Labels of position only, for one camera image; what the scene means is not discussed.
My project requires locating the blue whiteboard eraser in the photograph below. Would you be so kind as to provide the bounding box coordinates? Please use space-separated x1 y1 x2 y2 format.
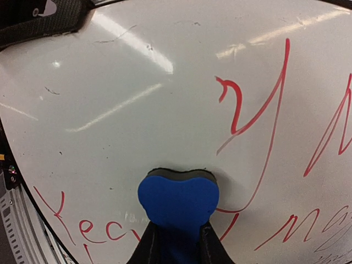
137 168 219 263

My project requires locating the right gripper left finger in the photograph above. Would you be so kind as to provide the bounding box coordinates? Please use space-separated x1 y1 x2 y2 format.
129 222 161 264

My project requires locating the front aluminium rail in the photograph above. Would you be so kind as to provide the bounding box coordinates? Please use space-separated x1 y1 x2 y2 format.
1 154 76 263

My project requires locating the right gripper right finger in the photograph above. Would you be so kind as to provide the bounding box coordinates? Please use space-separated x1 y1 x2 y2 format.
199 222 234 264

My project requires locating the white whiteboard black frame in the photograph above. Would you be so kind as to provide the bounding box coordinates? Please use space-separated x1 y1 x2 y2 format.
1 1 351 263

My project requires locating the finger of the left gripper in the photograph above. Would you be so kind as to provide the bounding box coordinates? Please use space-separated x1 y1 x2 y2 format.
1 1 95 50

